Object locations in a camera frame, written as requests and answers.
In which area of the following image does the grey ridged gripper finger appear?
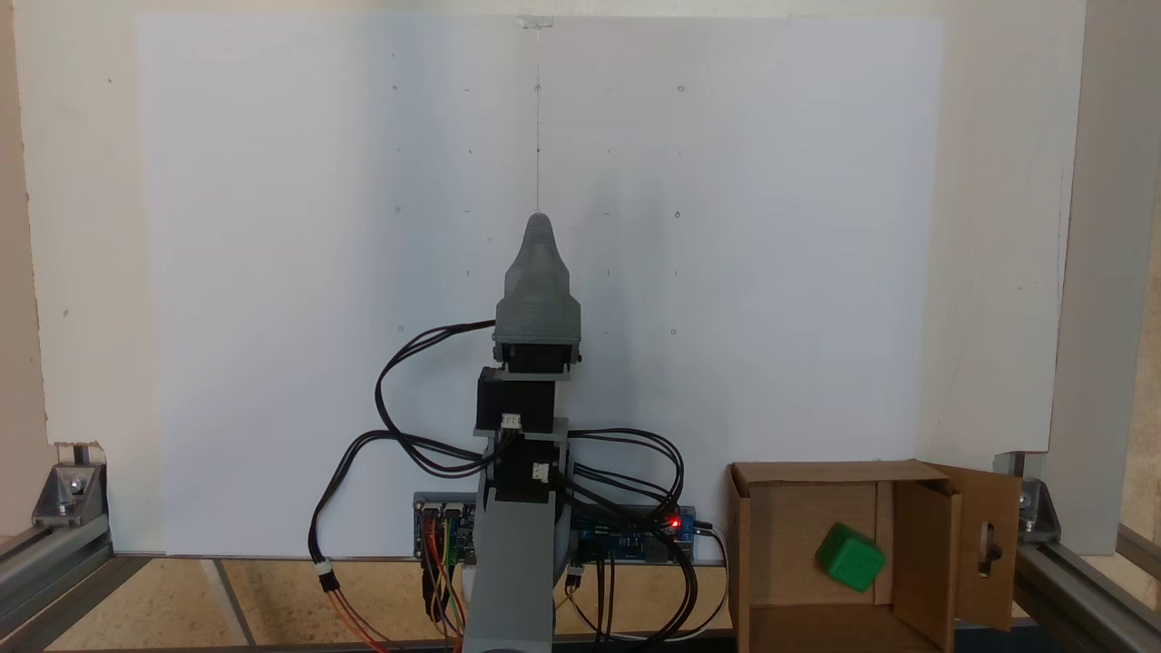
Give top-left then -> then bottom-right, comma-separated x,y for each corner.
494,213 -> 582,345

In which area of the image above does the black servo cable loop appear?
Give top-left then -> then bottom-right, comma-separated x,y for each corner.
562,429 -> 687,511
376,322 -> 498,478

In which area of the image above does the open cardboard box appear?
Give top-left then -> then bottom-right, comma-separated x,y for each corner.
728,459 -> 1023,653

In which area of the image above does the grey aluminium frame post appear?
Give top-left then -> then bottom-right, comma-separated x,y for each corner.
1052,0 -> 1161,556

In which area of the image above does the orange wire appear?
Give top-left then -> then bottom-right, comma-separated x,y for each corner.
328,585 -> 391,652

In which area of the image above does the green jumper wire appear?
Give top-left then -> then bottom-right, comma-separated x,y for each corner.
442,521 -> 460,636

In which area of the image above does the grey aluminium frame rail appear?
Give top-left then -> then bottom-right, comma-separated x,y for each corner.
0,521 -> 115,652
1014,521 -> 1161,653

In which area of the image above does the circuit board with jumper wires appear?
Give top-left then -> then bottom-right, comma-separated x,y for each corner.
414,492 -> 478,560

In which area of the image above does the thick black power cable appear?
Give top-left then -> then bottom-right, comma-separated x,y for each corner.
308,431 -> 486,592

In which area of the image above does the blue circuit board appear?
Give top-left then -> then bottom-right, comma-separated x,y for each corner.
571,506 -> 698,563

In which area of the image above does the grey metal corner bracket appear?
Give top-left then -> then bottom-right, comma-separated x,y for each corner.
34,443 -> 108,529
993,452 -> 1062,545

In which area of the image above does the green die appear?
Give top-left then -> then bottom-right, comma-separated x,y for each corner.
815,521 -> 886,593

